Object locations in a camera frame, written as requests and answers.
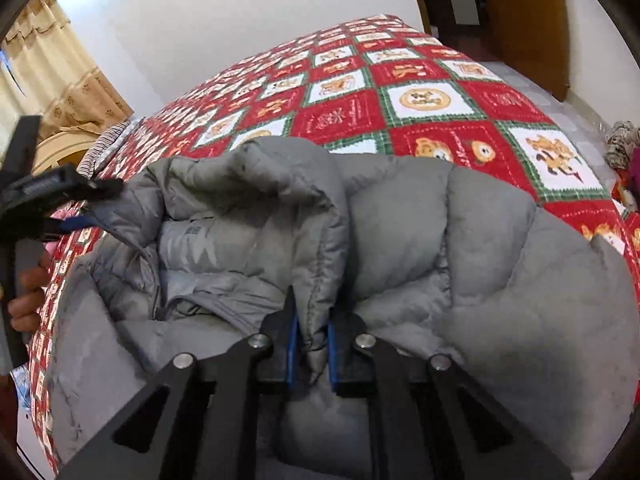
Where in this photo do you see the person's left hand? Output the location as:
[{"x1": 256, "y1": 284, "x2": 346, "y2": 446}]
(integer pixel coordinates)
[{"x1": 8, "y1": 249, "x2": 54, "y2": 334}]

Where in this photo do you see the grey puffer jacket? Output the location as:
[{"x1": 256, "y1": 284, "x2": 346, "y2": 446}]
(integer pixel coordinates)
[{"x1": 47, "y1": 135, "x2": 640, "y2": 480}]

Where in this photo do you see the pile of clothes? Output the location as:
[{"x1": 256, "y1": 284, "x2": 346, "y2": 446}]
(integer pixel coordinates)
[{"x1": 604, "y1": 120, "x2": 640, "y2": 211}]

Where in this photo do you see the dark wooden door frame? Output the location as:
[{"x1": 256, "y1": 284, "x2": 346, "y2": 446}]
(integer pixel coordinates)
[{"x1": 404, "y1": 0, "x2": 496, "y2": 58}]

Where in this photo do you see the red checked cartoon bedsheet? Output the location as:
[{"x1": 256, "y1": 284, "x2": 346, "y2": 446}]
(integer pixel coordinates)
[{"x1": 27, "y1": 14, "x2": 640, "y2": 476}]

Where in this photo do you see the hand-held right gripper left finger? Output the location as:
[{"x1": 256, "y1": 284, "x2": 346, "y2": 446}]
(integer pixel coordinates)
[{"x1": 57, "y1": 285, "x2": 301, "y2": 480}]

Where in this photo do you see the brown wooden door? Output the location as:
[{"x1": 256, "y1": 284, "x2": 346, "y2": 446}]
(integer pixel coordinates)
[{"x1": 474, "y1": 0, "x2": 572, "y2": 104}]

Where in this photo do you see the beige patterned curtain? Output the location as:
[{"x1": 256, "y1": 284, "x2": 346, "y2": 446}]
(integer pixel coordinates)
[{"x1": 0, "y1": 0, "x2": 134, "y2": 161}]

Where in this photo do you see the cream wooden headboard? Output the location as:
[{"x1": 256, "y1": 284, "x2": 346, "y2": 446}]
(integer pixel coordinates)
[{"x1": 29, "y1": 127, "x2": 102, "y2": 177}]

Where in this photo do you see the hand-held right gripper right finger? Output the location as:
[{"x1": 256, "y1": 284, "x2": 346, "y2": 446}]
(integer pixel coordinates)
[{"x1": 326, "y1": 306, "x2": 576, "y2": 480}]

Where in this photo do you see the striped pillow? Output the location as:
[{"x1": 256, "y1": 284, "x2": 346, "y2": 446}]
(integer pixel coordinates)
[{"x1": 79, "y1": 120, "x2": 135, "y2": 182}]

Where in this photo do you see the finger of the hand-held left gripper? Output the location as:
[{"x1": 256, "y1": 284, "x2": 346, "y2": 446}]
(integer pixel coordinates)
[
  {"x1": 29, "y1": 165, "x2": 126, "y2": 207},
  {"x1": 42, "y1": 214, "x2": 99, "y2": 239}
]

